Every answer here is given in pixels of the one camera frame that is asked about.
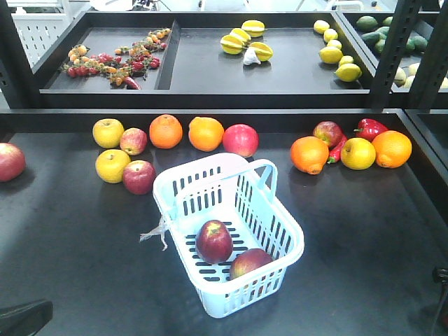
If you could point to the yellow starfruit top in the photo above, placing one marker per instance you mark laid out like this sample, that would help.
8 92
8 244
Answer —
254 28

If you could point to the small pink-red apple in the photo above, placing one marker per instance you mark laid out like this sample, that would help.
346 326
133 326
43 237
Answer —
133 141

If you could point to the red apple behind pear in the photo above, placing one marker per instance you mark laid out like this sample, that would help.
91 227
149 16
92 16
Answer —
329 132

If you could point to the orange left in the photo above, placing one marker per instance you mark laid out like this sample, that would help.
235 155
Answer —
165 131

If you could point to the cherry tomato vine pile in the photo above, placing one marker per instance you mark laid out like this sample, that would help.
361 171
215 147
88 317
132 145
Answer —
123 66

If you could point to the row of lemons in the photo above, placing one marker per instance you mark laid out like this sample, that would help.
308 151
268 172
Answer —
331 54

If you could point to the black upper display shelf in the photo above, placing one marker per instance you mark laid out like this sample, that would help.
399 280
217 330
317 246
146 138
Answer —
195 73

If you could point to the black wooden produce stand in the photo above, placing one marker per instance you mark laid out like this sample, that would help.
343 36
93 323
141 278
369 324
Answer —
372 236

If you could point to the yellow pear back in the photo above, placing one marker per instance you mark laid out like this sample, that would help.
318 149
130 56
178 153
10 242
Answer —
107 132

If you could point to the red bell pepper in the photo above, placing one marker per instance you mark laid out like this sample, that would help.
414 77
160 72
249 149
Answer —
368 129

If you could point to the light blue plastic basket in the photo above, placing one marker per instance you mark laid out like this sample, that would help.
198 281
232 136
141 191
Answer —
242 195

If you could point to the red chili pepper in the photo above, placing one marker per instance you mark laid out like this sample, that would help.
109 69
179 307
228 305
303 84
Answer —
335 153

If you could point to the yellow pear front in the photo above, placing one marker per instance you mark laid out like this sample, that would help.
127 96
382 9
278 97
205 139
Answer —
110 165

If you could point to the orange with knob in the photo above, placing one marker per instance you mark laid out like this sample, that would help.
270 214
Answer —
309 154

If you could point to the white garlic bulb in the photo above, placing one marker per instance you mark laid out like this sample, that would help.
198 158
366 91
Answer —
250 57

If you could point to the yellow starfruit left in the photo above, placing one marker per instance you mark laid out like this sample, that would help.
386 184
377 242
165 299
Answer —
231 44

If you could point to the yellow starfruit middle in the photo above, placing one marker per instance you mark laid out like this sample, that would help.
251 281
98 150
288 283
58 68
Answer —
240 34

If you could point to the bright red apple middle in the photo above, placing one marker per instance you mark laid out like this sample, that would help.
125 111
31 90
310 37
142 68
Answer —
241 139

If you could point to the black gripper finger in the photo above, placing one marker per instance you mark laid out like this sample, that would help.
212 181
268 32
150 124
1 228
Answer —
26 319

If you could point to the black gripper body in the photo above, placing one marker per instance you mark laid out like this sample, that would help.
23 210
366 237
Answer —
440 275

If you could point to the yellow starfruit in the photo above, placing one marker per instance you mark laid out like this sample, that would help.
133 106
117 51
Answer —
254 28
240 34
262 51
231 44

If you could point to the orange right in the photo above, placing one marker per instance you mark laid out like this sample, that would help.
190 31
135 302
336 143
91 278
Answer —
392 148

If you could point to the pale yellow melons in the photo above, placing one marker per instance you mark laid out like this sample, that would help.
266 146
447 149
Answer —
405 75

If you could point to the red apple far corner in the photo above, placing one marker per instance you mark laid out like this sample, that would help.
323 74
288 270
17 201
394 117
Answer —
12 162

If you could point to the dark red apple left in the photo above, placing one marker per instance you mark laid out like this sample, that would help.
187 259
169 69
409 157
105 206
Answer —
138 177

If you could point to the yellow starfruit right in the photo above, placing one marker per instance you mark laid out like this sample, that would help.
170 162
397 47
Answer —
262 51

